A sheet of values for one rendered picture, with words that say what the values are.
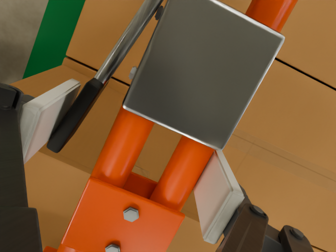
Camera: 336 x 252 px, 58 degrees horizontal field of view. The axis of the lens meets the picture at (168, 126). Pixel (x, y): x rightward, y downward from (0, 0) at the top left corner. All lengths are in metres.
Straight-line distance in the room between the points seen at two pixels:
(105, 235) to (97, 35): 0.56
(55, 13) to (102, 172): 1.15
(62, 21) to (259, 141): 0.87
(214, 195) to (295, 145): 0.67
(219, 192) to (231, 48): 0.07
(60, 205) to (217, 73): 0.26
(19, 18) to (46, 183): 1.05
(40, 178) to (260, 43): 0.27
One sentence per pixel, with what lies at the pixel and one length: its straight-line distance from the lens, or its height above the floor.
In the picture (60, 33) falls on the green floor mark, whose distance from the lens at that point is 1.30.
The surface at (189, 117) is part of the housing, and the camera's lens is 0.16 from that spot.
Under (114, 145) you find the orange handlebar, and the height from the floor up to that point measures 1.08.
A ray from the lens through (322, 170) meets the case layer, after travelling 0.89.
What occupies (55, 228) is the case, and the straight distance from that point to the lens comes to 0.39.
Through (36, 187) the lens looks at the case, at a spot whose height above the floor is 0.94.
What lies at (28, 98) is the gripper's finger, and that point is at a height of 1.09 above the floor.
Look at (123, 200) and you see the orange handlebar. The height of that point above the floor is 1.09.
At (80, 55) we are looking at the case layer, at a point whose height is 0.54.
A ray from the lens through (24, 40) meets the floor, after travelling 1.35.
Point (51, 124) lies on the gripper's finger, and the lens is 0.17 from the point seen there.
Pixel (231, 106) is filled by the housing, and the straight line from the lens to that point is 0.16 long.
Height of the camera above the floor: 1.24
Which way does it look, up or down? 72 degrees down
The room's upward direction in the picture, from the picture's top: 175 degrees clockwise
